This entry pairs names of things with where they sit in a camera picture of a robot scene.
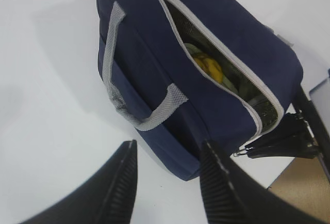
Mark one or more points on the yellow pear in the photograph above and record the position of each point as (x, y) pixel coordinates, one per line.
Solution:
(209, 65)

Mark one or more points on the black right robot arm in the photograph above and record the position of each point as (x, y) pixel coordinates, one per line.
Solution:
(316, 128)

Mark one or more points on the glass container green lid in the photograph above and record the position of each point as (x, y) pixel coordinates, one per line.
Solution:
(233, 80)

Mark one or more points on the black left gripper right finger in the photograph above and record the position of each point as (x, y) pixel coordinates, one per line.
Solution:
(230, 195)

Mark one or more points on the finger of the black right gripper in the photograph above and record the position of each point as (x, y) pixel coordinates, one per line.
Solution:
(294, 123)
(294, 145)

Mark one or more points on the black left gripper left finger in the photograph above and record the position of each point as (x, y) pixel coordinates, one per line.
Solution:
(107, 197)

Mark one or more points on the navy insulated lunch bag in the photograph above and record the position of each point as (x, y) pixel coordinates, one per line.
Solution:
(154, 83)

